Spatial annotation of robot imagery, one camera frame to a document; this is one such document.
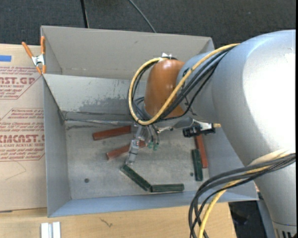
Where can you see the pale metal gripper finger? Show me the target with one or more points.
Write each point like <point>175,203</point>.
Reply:
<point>135,143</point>
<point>131,156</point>

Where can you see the red-brown flat block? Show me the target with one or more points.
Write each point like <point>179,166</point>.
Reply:
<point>111,133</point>
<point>202,155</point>
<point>118,152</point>

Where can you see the dark green flat block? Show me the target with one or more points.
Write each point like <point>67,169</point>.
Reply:
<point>136,178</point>
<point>197,165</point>
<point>167,188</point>

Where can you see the grey metal bin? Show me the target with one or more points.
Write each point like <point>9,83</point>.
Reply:
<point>94,167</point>

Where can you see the brown cardboard board red print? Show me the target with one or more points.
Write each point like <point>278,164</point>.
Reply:
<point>20,177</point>

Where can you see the black cylinder on white bracket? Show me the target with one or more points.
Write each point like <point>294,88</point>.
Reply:
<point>194,131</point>

